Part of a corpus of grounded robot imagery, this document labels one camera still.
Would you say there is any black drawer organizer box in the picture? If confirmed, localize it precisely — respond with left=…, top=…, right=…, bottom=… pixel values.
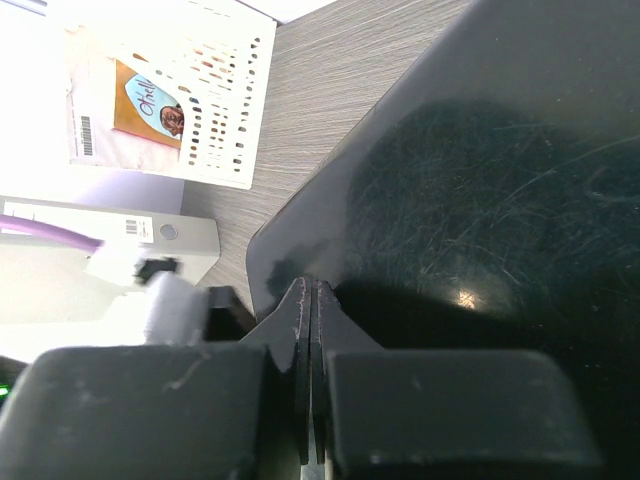
left=246, top=1, right=639, bottom=479

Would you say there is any Othello book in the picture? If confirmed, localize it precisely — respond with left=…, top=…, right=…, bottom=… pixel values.
left=113, top=61, right=185, bottom=148

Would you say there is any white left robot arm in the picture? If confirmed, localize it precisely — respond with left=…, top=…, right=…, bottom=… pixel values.
left=87, top=243, right=256, bottom=345

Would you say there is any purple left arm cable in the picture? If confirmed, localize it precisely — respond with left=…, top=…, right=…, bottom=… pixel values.
left=0, top=213, right=104, bottom=251

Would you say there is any white perforated file organizer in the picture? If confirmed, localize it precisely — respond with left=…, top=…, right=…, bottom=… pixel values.
left=48, top=1, right=277, bottom=190

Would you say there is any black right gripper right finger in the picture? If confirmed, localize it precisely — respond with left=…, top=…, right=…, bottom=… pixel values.
left=312, top=281, right=603, bottom=479

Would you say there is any grey ring binder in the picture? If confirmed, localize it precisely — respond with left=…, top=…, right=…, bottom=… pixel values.
left=0, top=195, right=221, bottom=361

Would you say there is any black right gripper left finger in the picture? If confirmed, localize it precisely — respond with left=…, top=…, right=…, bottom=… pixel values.
left=1, top=278, right=313, bottom=479

